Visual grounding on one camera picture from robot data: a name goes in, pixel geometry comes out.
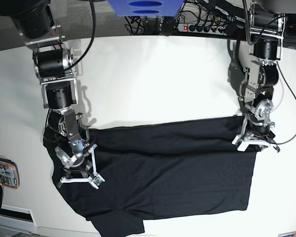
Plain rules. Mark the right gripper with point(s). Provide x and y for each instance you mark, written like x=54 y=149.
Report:
x=79 y=168

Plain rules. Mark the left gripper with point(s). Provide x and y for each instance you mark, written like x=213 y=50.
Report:
x=250 y=139

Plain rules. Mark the black T-shirt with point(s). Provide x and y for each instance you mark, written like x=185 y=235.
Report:
x=160 y=171

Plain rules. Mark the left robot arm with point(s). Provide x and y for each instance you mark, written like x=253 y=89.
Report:
x=264 y=24

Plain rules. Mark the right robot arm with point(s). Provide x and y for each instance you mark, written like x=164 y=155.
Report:
x=54 y=67

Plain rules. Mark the orange blue parts box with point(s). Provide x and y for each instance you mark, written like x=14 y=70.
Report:
x=9 y=175

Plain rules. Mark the white device at table edge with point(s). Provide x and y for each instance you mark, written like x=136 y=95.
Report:
x=17 y=219

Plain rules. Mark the label sticker on table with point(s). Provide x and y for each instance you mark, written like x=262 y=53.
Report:
x=289 y=234

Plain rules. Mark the white power strip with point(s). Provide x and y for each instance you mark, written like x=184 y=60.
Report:
x=199 y=29

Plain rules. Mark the blue plastic bin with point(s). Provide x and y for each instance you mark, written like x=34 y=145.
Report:
x=146 y=7

